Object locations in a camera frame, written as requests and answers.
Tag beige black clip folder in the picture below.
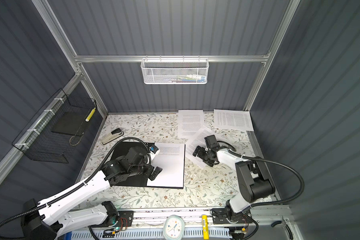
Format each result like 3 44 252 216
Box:
100 141 186 190

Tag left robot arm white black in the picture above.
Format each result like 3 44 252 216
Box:
21 145 162 240

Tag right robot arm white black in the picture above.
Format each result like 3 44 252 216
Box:
191 135 276 223

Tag printed paper sheet under folder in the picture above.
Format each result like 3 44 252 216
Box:
147 143 186 189

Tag black grey stapler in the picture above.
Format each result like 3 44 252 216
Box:
101 128 124 145

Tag printed paper sheet far right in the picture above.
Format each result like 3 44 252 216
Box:
214 109 254 132

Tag white round clock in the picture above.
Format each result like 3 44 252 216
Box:
163 215 185 240

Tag yellow marker in black basket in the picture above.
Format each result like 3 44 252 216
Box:
85 107 97 122

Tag yellow glue stick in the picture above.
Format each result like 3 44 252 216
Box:
202 215 209 240

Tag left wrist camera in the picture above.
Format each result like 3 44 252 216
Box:
149 144 160 158

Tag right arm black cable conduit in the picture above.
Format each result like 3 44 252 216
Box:
217 140 306 208

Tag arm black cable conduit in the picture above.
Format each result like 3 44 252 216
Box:
217 140 306 208
0 137 151 240

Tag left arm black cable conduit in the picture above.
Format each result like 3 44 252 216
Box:
0 137 151 240

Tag black wire mesh basket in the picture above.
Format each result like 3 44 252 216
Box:
12 91 97 164

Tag white wire mesh basket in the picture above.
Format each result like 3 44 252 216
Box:
141 57 210 85

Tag black handled pliers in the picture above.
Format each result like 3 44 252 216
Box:
271 220 294 240

